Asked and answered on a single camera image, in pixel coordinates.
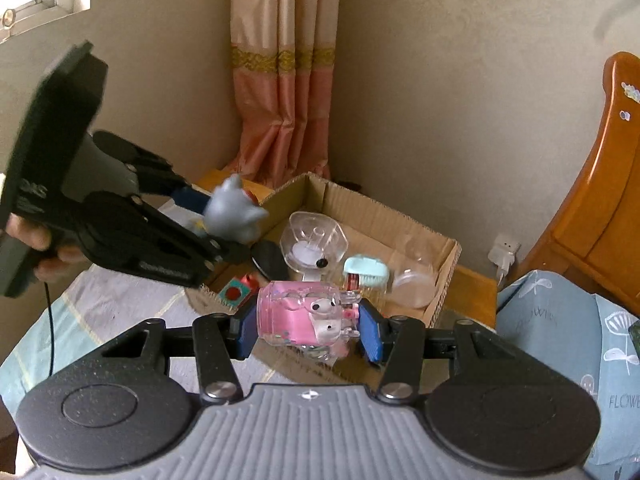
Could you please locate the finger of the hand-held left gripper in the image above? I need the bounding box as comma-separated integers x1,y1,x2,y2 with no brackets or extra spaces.
127,150,213,213
149,206,251,289

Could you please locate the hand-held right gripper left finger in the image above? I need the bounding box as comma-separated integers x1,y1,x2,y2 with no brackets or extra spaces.
102,305,260,407

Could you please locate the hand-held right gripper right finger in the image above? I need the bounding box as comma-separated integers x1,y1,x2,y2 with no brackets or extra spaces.
357,298,537,405

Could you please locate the grey cartoon figure toy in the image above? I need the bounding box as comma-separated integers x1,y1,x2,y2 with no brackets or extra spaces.
196,173,269,244

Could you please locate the pink pig toy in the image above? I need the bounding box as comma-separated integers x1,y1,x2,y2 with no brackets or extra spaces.
255,279,364,362

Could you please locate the clear round lid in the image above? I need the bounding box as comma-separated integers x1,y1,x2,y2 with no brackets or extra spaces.
392,267,435,310

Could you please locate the light teal brush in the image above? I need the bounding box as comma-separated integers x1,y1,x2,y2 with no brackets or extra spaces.
343,255,390,287

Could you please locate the clear plastic holder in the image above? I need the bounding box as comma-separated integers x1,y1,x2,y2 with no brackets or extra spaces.
279,211,349,281

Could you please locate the cardboard box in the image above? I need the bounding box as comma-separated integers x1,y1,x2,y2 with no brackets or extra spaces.
185,171,462,387

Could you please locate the person's left hand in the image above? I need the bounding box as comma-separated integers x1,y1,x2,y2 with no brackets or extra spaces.
5,211,94,284

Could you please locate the red and green toy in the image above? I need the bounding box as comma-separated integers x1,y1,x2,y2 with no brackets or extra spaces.
219,274,259,311

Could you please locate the black oval object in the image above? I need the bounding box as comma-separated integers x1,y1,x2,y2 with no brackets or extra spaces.
251,240,289,281

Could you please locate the checked bed sheet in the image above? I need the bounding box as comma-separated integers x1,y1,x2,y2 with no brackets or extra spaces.
0,259,281,402

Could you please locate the clear plastic cup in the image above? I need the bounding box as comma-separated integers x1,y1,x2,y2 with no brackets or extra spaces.
399,233,437,272

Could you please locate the pink satin curtain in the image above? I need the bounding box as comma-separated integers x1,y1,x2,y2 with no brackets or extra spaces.
228,0,345,187

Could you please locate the white plug adapter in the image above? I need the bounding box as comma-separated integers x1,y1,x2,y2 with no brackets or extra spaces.
487,232,521,281

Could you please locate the blue floral quilt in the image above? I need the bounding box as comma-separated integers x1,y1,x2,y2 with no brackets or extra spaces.
496,269,640,480

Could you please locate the wooden bed headboard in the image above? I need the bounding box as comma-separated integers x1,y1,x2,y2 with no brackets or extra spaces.
519,51,640,312

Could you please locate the black cable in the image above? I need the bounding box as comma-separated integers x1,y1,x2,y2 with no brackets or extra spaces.
42,280,55,377

